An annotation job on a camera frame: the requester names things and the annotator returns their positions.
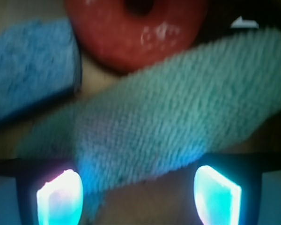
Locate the teal microfiber cloth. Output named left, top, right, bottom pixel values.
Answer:
left=14, top=28, right=281, bottom=223

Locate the blue sponge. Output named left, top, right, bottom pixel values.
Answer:
left=0, top=18, right=82, bottom=125

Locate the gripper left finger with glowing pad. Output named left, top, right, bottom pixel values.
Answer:
left=0, top=158, right=83, bottom=225

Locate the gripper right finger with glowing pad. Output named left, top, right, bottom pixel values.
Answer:
left=193, top=153, right=281, bottom=225

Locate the red ring donut toy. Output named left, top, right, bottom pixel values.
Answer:
left=64, top=0, right=209, bottom=73

